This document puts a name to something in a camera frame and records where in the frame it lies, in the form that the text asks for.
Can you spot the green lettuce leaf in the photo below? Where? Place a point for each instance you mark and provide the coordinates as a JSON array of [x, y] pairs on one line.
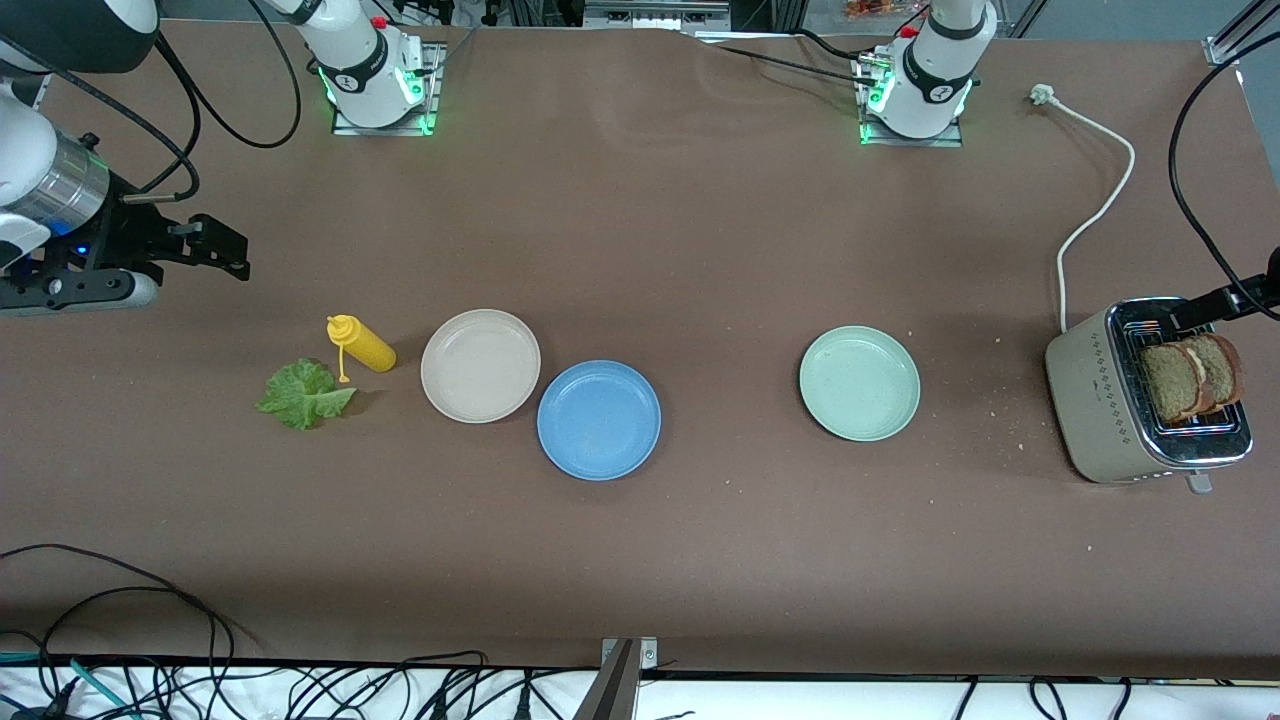
[[300, 395]]

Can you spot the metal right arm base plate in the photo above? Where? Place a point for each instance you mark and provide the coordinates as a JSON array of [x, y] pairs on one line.
[[436, 90]]

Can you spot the aluminium profile post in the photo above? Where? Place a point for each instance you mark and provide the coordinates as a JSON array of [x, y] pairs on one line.
[[615, 690]]

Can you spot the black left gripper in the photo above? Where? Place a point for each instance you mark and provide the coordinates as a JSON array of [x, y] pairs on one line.
[[1226, 299]]

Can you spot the beige chrome toaster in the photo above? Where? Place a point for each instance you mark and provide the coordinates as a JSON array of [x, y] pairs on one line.
[[1095, 400]]

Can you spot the beige round plate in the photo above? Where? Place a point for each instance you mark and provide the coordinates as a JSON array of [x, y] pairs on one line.
[[480, 365]]

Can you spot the aluminium corner profile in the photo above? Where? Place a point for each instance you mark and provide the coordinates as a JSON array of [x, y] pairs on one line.
[[1225, 50]]

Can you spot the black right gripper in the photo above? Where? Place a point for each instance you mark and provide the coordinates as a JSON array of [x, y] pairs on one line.
[[128, 232]]

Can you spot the blue round plate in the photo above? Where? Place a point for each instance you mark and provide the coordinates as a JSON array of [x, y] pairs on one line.
[[598, 420]]

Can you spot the orange snack package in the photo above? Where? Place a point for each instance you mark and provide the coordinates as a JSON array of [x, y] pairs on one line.
[[870, 8]]

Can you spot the mint green round plate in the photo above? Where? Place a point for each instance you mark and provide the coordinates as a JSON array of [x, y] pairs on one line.
[[860, 383]]

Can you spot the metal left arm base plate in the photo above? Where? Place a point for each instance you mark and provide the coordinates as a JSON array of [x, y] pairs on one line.
[[950, 141]]

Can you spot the silver frame rail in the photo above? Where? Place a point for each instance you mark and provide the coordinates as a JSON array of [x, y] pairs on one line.
[[655, 15]]

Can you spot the yellow mustard squeeze bottle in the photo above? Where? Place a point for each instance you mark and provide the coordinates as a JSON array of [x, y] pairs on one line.
[[370, 348]]

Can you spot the brown bread slice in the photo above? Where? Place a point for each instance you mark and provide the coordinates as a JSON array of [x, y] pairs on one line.
[[1170, 385], [1226, 370]]

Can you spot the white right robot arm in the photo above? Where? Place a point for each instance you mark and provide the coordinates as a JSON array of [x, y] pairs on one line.
[[365, 70]]

